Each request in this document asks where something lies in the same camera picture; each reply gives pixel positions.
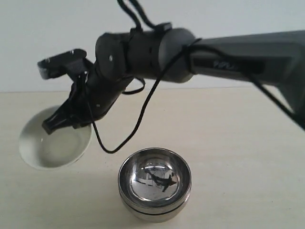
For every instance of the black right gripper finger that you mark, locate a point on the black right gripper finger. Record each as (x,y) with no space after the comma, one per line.
(58,118)

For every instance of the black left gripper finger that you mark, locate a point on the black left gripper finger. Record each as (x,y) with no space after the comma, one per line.
(78,123)

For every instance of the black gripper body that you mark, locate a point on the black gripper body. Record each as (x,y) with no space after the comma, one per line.
(92,94)

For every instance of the white ceramic bowl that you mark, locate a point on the white ceramic bowl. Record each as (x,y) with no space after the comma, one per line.
(49,152)

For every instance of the patterned stainless steel bowl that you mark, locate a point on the patterned stainless steel bowl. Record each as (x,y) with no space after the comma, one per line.
(154,178)

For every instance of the plain stainless steel bowl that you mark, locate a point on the plain stainless steel bowl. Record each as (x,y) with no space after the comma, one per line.
(156,215)

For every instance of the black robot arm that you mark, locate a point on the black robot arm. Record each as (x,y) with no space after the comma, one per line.
(174,55)

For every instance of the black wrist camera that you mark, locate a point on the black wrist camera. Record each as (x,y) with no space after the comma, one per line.
(71,63)

